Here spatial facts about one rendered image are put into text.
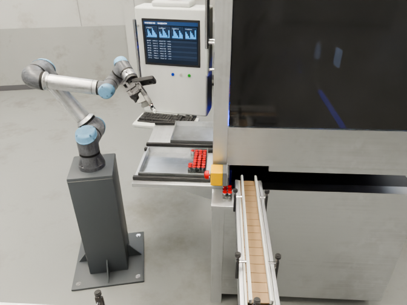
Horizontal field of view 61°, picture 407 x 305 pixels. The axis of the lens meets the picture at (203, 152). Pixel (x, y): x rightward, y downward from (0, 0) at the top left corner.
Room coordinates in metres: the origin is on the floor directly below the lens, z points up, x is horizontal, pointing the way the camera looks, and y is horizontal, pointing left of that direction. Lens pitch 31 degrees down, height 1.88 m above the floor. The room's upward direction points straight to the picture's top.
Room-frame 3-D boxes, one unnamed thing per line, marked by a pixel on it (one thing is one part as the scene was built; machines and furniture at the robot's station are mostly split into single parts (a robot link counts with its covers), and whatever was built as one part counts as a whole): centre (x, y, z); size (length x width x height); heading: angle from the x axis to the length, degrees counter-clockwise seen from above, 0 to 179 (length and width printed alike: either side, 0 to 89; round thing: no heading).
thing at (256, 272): (0.99, -0.19, 0.92); 0.69 x 0.15 x 0.16; 177
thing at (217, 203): (1.27, -0.11, 0.87); 0.14 x 0.13 x 0.02; 87
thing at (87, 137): (1.69, 0.65, 0.96); 0.13 x 0.12 x 0.14; 0
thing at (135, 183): (1.71, 0.10, 0.87); 0.70 x 0.48 x 0.02; 177
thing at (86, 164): (1.68, 0.65, 0.84); 0.15 x 0.15 x 0.10
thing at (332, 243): (2.34, -0.60, 0.44); 2.06 x 1.00 x 0.88; 177
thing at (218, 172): (1.28, -0.07, 0.99); 0.08 x 0.07 x 0.07; 87
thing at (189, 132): (1.88, 0.02, 0.90); 0.34 x 0.26 x 0.04; 87
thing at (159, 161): (1.55, 0.15, 0.90); 0.34 x 0.26 x 0.04; 86
